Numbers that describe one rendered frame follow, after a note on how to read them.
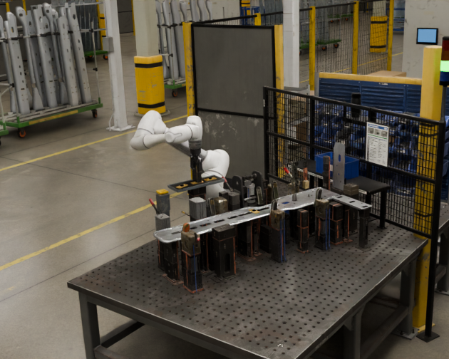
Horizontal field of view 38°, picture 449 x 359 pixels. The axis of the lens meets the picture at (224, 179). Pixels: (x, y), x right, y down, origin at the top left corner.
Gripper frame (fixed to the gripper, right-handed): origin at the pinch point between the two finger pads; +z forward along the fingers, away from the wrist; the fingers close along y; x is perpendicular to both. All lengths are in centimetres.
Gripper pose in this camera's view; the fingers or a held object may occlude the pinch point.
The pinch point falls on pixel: (197, 177)
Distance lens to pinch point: 432.4
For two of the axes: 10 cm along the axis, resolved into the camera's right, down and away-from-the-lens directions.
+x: 8.8, -1.8, 4.5
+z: 0.3, 9.5, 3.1
